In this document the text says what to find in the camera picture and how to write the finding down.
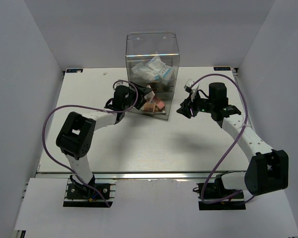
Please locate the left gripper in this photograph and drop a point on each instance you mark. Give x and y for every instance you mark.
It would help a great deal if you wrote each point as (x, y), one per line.
(142, 91)

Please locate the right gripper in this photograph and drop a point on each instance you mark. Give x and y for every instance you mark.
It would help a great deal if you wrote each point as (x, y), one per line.
(187, 104)

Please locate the glitter nine-pan palette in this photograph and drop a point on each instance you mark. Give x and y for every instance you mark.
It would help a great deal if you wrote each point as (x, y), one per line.
(149, 97)

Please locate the four-pan nude palette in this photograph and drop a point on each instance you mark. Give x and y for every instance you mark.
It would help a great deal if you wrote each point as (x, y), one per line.
(149, 107)

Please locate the cotton pad bag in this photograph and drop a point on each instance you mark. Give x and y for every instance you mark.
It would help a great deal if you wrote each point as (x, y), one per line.
(145, 72)
(164, 71)

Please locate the pink blush palette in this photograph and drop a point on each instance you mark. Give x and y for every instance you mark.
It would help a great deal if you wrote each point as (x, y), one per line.
(159, 103)

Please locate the brown eyeshadow palette long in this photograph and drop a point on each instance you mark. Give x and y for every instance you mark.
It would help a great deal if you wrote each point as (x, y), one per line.
(157, 113)

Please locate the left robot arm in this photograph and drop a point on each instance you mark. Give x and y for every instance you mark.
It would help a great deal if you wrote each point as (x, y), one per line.
(75, 137)

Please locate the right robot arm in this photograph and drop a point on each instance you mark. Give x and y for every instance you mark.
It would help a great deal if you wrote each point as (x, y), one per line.
(268, 169)

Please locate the clear acrylic drawer organizer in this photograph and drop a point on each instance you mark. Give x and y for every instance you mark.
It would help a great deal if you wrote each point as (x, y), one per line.
(142, 47)

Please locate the blue label sticker right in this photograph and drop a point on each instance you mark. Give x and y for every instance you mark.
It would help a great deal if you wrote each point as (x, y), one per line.
(222, 68)

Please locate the blue label sticker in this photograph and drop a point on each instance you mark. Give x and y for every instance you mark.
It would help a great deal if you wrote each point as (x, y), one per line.
(74, 70)
(222, 68)

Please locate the blue label sticker left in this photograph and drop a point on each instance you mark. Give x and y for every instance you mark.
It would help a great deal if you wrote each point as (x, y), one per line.
(74, 70)

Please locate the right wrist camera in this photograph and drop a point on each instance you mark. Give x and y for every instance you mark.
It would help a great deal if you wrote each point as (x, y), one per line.
(192, 88)

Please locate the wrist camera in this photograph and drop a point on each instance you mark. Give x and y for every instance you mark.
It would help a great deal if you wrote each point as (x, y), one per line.
(192, 88)
(118, 83)

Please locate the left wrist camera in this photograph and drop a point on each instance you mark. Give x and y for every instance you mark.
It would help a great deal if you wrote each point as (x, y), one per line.
(118, 83)

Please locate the aluminium table rail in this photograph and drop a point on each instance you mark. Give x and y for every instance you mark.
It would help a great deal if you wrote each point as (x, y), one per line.
(130, 175)

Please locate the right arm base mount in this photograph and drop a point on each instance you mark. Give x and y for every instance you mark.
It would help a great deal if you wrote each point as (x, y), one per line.
(215, 190)

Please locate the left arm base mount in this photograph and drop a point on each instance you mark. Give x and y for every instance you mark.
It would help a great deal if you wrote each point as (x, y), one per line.
(78, 198)

